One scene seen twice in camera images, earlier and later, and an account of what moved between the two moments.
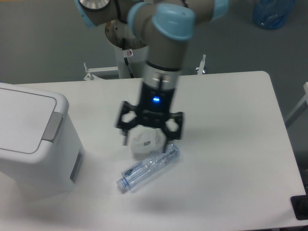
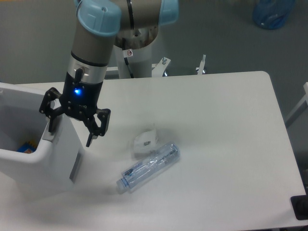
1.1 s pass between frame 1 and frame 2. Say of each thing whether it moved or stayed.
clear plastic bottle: stayed
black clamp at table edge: stayed
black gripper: moved
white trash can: stayed
